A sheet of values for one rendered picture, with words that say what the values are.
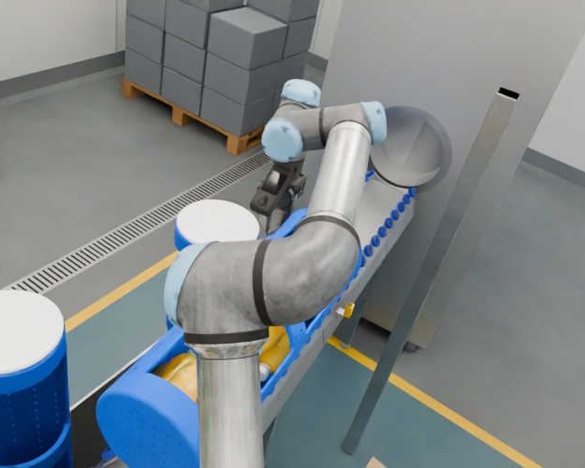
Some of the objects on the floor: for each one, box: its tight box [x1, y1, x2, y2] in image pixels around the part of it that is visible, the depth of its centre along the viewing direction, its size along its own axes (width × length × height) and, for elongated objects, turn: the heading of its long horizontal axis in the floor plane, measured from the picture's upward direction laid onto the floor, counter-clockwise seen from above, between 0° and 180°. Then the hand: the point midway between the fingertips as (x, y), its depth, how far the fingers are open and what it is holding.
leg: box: [340, 263, 382, 349], centre depth 287 cm, size 6×6×63 cm
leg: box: [263, 406, 283, 467], centre depth 213 cm, size 6×6×63 cm
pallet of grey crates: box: [122, 0, 320, 156], centre depth 451 cm, size 120×80×119 cm
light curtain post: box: [341, 87, 521, 455], centre depth 208 cm, size 6×6×170 cm
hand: (266, 231), depth 132 cm, fingers closed
